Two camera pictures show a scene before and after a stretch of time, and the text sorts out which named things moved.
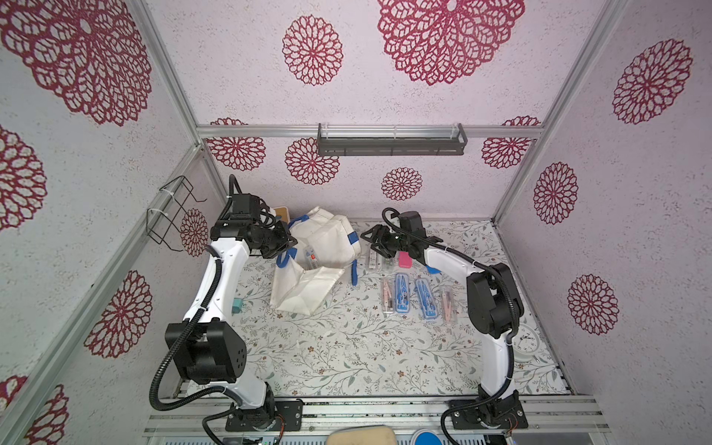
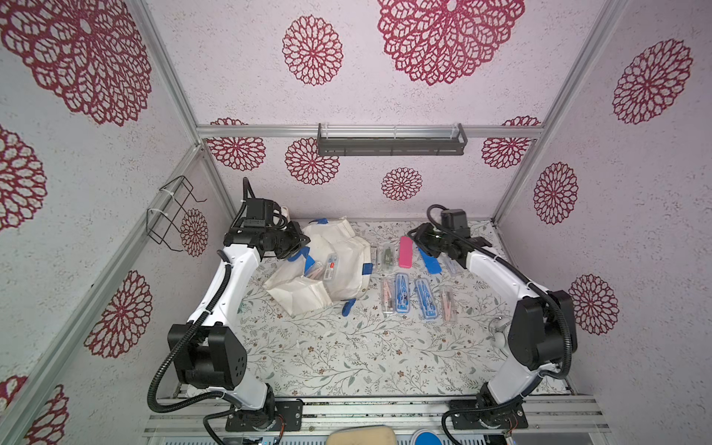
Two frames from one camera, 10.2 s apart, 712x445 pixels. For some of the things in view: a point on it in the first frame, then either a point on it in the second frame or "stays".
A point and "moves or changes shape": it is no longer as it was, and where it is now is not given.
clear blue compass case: [426, 300] stays
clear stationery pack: [312, 259] → [326, 271]
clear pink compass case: [387, 293] stays
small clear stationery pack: [372, 259] stays
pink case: [404, 260] stays
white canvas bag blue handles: [326, 246] moves or changes shape
